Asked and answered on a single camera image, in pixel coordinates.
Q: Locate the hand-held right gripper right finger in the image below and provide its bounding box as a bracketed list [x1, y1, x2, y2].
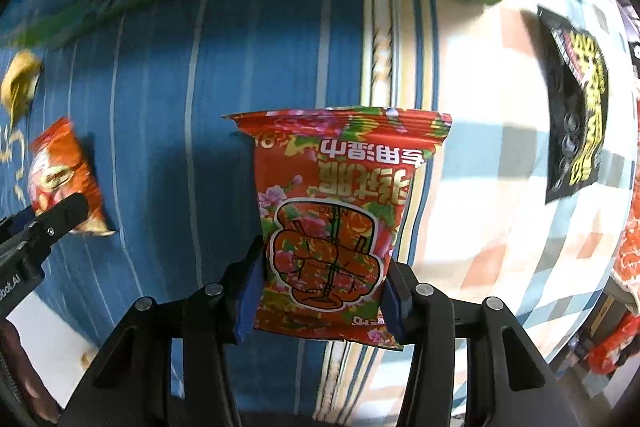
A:
[381, 260, 582, 427]

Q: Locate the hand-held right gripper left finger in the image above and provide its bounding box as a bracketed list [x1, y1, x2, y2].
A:
[57, 236, 265, 427]

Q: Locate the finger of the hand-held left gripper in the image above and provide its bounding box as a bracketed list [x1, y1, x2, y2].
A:
[0, 192, 92, 258]

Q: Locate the red floral wet wipes packet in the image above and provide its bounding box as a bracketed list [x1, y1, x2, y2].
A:
[222, 107, 453, 351]

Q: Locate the person's left hand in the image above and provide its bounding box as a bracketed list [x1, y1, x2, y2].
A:
[0, 317, 62, 425]

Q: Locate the orange snack packet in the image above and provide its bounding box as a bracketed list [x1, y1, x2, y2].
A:
[27, 117, 117, 238]

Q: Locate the blue striped bed sheet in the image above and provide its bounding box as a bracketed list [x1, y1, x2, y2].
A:
[0, 0, 442, 427]

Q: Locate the yellow snack packet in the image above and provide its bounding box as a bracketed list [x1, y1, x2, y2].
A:
[0, 49, 44, 128]

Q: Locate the checkered quilt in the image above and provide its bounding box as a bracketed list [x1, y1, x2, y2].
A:
[400, 0, 637, 427]

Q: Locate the red orange packet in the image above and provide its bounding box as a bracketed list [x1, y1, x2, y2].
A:
[586, 311, 640, 376]

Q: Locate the red and white packet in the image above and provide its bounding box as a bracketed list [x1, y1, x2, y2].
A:
[606, 202, 640, 314]

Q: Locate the black and yellow packet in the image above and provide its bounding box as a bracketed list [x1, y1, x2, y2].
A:
[536, 5, 612, 206]

